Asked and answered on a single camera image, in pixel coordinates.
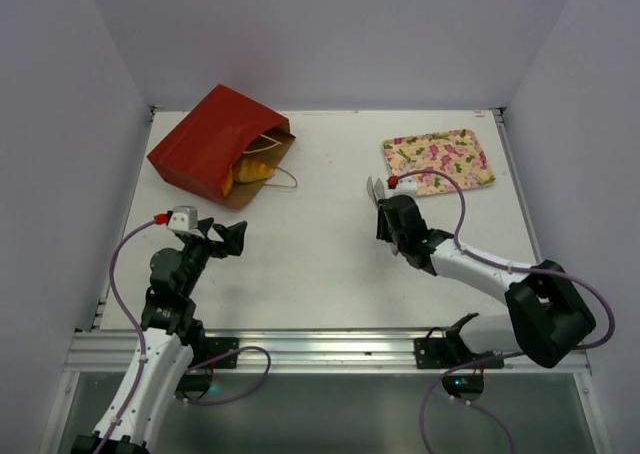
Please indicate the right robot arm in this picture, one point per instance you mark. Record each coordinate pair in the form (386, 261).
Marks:
(546, 316)

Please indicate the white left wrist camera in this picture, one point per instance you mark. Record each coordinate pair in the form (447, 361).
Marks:
(183, 220)

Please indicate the floral rectangular tray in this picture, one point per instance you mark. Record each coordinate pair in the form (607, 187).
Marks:
(439, 162)

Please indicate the fake croissant bread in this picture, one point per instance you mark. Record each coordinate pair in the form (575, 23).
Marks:
(246, 170)

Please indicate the red paper bag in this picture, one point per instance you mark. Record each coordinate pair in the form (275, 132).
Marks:
(225, 127)

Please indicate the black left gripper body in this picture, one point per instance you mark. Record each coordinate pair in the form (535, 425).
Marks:
(197, 251)

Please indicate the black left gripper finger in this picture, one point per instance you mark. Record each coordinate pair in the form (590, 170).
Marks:
(210, 229)
(233, 237)

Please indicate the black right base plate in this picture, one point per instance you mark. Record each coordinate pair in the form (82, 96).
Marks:
(444, 349)

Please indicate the aluminium frame rail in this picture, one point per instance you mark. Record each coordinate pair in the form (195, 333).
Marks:
(292, 351)

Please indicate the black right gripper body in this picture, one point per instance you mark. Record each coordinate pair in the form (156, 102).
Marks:
(391, 213)

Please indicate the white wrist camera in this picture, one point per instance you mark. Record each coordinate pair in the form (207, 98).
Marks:
(405, 186)
(183, 220)

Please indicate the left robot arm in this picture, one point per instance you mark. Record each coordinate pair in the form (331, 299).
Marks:
(171, 341)

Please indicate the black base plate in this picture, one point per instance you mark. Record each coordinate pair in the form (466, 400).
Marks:
(444, 349)
(215, 347)

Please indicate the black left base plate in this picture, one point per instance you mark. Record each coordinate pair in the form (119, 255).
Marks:
(215, 347)

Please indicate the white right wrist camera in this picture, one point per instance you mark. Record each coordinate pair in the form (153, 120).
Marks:
(405, 186)

